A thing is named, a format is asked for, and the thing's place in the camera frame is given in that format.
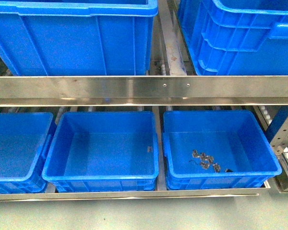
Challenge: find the small grey part in bin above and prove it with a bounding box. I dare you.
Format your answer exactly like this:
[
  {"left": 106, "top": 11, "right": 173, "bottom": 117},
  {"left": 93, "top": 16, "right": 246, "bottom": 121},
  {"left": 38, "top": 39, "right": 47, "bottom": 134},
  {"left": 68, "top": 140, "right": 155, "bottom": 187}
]
[{"left": 147, "top": 146, "right": 153, "bottom": 152}]

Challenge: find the blue lower bin with parts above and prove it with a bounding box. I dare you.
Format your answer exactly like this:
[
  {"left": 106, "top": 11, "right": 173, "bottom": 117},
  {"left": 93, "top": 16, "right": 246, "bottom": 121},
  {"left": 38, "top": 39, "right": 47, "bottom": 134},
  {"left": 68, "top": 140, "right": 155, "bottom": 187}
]
[{"left": 162, "top": 110, "right": 282, "bottom": 190}]

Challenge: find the pile of grey contact blocks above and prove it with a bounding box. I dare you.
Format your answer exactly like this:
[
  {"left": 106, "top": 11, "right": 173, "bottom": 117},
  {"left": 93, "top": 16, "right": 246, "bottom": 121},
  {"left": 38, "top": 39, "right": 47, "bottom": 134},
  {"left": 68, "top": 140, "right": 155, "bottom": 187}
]
[{"left": 186, "top": 149, "right": 234, "bottom": 173}]

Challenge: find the blue ribbed upper right bin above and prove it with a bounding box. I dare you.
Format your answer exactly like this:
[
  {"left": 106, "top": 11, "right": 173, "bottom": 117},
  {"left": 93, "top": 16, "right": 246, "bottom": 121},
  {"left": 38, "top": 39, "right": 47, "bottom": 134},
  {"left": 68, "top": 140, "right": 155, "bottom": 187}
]
[{"left": 178, "top": 0, "right": 288, "bottom": 76}]

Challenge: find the blue lower far-left bin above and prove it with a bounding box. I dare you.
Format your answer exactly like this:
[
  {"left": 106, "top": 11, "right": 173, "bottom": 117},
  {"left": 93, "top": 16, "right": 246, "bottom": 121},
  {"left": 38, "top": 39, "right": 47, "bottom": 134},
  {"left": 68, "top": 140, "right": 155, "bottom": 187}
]
[{"left": 0, "top": 113, "right": 57, "bottom": 194}]

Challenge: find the blue upper middle bin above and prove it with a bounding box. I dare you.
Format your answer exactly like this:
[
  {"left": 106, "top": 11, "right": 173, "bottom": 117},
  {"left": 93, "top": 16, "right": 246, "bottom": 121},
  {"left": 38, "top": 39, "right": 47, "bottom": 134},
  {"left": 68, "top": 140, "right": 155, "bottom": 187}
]
[{"left": 0, "top": 0, "right": 158, "bottom": 76}]

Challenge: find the steel upper shelf rail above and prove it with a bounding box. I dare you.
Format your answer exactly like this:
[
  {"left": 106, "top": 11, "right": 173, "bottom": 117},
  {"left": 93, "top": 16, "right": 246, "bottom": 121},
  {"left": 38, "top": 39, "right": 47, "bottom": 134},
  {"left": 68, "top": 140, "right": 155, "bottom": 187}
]
[{"left": 0, "top": 76, "right": 288, "bottom": 106}]

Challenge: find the steel shelf rail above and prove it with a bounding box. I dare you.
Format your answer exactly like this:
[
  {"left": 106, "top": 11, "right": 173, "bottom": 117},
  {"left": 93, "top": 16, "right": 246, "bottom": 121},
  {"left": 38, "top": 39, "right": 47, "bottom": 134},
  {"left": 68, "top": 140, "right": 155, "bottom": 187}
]
[
  {"left": 0, "top": 76, "right": 288, "bottom": 106},
  {"left": 0, "top": 181, "right": 271, "bottom": 202}
]

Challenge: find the steel lower shelf rail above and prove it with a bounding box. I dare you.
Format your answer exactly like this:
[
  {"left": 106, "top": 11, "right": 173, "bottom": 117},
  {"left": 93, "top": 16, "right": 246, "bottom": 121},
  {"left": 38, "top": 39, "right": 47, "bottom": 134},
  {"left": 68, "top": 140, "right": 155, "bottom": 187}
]
[{"left": 0, "top": 181, "right": 271, "bottom": 202}]

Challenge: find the perforated steel rack post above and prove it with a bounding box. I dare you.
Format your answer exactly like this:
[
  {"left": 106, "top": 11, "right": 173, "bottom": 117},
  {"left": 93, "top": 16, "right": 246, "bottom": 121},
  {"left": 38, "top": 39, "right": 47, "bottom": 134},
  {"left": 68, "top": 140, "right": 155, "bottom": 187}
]
[{"left": 265, "top": 105, "right": 288, "bottom": 156}]

